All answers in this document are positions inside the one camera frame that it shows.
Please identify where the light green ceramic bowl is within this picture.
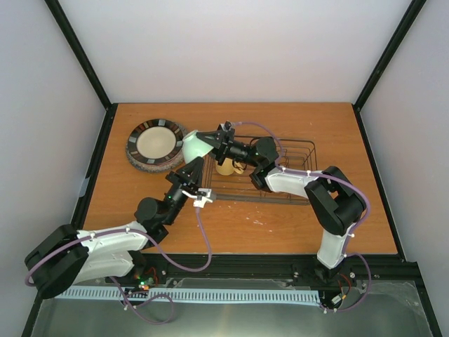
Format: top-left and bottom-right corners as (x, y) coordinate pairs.
(182, 130), (213, 164)

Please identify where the black aluminium frame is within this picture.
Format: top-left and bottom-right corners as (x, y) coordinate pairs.
(20, 0), (443, 337)

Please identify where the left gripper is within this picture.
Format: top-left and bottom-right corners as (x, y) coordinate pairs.
(163, 157), (204, 225)

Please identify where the black wire dish rack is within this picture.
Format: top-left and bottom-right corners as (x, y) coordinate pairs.
(203, 138), (317, 206)

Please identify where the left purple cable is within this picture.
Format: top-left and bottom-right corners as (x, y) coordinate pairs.
(24, 206), (213, 287)

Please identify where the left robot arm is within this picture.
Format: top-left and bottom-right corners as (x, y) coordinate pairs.
(25, 157), (204, 299)

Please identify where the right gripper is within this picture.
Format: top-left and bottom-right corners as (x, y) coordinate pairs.
(194, 128), (260, 168)

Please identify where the yellow ceramic mug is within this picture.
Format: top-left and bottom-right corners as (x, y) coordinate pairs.
(215, 158), (245, 176)

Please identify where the purple cable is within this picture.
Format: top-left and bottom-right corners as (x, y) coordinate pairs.
(233, 121), (373, 313)
(24, 206), (213, 287)

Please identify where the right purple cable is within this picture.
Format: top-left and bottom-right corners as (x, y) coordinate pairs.
(233, 121), (373, 313)

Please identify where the light blue cable duct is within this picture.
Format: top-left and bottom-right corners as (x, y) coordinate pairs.
(56, 286), (321, 306)

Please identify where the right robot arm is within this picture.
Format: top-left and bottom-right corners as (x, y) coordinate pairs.
(194, 121), (371, 270)

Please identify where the striped brown dinner plate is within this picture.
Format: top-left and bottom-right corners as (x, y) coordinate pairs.
(126, 118), (187, 166)

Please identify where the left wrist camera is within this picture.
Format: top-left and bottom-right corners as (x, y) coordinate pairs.
(182, 188), (217, 209)

